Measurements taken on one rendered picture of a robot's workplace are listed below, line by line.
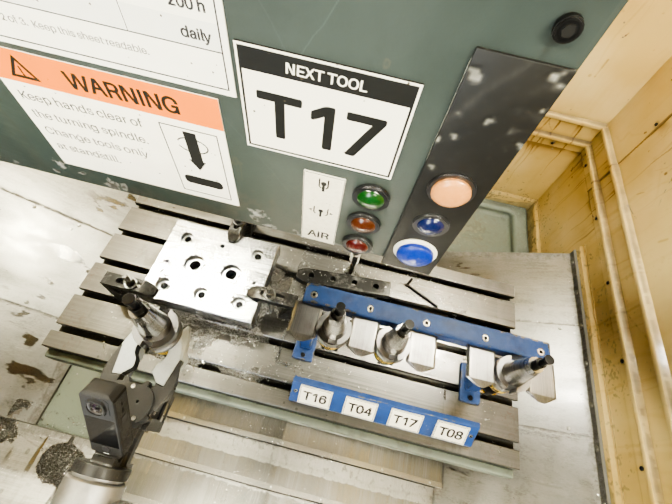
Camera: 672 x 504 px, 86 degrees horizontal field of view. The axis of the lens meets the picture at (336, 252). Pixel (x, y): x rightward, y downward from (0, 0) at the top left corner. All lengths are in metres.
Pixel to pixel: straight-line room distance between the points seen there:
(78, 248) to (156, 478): 0.79
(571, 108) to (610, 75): 0.13
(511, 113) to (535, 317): 1.18
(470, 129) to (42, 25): 0.24
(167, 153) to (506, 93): 0.23
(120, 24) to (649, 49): 1.39
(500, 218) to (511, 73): 1.64
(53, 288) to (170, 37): 1.30
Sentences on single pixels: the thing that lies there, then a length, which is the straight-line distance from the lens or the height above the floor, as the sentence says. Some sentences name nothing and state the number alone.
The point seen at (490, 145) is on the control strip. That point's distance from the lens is 0.22.
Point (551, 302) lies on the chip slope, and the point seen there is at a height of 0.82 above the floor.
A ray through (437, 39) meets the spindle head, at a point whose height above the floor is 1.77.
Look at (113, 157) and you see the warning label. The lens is 0.35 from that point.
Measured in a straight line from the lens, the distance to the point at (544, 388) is 0.78.
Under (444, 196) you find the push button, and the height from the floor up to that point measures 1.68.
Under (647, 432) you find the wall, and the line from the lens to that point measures 1.16.
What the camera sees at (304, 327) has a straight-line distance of 0.67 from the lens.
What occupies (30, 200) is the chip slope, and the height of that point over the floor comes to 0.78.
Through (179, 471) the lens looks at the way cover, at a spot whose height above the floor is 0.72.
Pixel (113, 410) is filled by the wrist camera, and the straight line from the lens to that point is 0.54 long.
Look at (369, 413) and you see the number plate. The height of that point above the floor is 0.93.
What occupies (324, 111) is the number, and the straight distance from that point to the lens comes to 0.22.
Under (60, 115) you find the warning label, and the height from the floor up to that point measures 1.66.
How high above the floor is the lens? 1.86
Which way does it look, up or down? 59 degrees down
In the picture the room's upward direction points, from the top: 12 degrees clockwise
